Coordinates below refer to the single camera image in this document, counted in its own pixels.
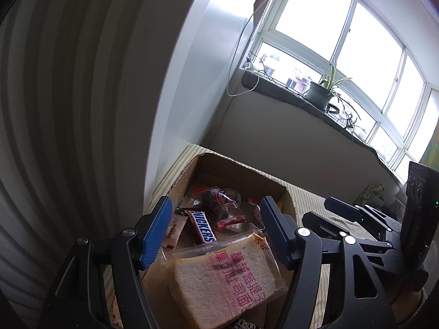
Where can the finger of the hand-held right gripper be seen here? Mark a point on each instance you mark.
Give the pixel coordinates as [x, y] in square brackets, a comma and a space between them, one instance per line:
[319, 221]
[343, 209]

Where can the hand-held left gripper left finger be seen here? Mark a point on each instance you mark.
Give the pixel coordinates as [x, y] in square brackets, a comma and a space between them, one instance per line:
[156, 233]

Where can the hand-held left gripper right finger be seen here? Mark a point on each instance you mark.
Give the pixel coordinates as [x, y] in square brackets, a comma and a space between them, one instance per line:
[274, 226]

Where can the cardboard box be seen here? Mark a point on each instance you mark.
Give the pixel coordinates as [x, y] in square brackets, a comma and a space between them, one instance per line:
[233, 174]

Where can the sliced bread packet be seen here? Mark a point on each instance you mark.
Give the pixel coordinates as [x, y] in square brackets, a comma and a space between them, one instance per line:
[219, 288]

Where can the person's right forearm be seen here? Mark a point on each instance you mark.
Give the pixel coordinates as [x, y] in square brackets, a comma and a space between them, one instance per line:
[410, 303]

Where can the white wrapped snack bar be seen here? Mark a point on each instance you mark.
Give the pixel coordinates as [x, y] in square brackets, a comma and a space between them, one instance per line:
[173, 232]

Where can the green printed bag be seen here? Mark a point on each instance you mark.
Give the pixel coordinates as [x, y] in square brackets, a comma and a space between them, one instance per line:
[368, 194]

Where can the red striped candy packet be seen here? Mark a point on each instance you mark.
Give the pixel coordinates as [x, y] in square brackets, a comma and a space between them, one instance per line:
[231, 222]

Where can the brown chocolate bar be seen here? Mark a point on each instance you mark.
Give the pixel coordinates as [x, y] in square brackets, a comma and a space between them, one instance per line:
[202, 227]

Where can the clear packet with dark cake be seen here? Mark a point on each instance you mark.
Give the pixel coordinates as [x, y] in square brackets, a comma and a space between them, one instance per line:
[214, 202]

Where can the black round dish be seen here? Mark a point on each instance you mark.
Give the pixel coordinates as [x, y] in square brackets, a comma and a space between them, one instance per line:
[333, 108]

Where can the potted spider plant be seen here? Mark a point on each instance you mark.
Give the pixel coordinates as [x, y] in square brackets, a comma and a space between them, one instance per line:
[317, 96]

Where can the grey striped curtain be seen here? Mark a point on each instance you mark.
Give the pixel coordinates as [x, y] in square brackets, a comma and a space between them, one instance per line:
[68, 126]

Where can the white charger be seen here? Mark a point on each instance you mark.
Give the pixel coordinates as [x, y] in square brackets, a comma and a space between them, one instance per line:
[248, 65]

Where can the white framed window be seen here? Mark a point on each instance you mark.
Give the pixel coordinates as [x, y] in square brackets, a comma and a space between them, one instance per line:
[319, 7]

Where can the yellow green wall map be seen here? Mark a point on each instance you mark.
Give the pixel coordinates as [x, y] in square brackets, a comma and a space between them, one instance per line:
[432, 157]

